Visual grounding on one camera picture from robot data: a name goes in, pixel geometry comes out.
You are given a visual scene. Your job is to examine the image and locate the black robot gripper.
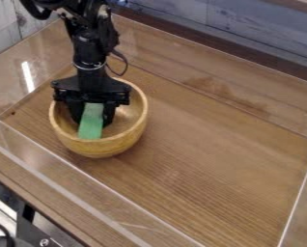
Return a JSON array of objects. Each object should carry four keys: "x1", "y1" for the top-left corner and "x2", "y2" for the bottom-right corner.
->
[{"x1": 50, "y1": 65, "x2": 132, "y2": 126}]

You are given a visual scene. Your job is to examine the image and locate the green rectangular block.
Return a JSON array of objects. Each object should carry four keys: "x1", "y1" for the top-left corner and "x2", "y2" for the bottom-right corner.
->
[{"x1": 77, "y1": 103, "x2": 102, "y2": 140}]

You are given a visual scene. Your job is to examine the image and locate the light wooden bowl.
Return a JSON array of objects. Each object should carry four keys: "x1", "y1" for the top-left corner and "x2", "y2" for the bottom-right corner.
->
[{"x1": 49, "y1": 79, "x2": 148, "y2": 158}]

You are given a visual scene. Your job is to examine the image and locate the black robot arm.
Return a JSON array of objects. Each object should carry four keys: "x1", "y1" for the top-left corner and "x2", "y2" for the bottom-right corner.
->
[{"x1": 18, "y1": 0, "x2": 132, "y2": 126}]

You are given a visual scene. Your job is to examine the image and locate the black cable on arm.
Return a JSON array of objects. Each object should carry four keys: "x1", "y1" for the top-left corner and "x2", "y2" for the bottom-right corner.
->
[{"x1": 105, "y1": 47, "x2": 130, "y2": 77}]

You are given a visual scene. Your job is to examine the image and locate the black table leg bracket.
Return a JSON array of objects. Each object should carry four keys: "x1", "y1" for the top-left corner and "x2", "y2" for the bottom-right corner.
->
[{"x1": 16, "y1": 204, "x2": 62, "y2": 247}]

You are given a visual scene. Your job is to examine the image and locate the black cable lower left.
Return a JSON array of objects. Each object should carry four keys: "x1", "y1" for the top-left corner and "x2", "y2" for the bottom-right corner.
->
[{"x1": 0, "y1": 221, "x2": 16, "y2": 247}]

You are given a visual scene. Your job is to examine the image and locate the clear acrylic enclosure walls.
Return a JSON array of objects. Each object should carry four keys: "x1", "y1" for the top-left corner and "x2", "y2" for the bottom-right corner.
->
[{"x1": 0, "y1": 16, "x2": 307, "y2": 247}]

